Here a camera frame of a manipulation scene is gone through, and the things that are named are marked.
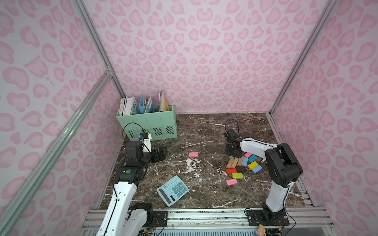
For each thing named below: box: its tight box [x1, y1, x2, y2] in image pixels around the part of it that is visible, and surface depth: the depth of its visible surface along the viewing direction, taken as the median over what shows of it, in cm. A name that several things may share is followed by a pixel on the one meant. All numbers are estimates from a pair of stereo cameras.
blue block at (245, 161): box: [242, 156, 249, 167], surface depth 94 cm
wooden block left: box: [226, 157, 235, 169], surface depth 94 cm
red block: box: [225, 168, 237, 175], surface depth 92 cm
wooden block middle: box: [231, 157, 239, 169], surface depth 93 cm
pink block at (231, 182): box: [225, 178, 238, 186], surface depth 86 cm
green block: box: [231, 173, 244, 179], surface depth 88 cm
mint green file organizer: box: [116, 104, 178, 142], surface depth 90 cm
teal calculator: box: [156, 175, 189, 207], surface depth 82 cm
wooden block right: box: [237, 155, 245, 167], surface depth 94 cm
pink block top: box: [188, 151, 199, 158], surface depth 97 cm
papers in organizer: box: [119, 89, 171, 117], surface depth 93 cm
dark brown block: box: [235, 166, 247, 172], surface depth 92 cm
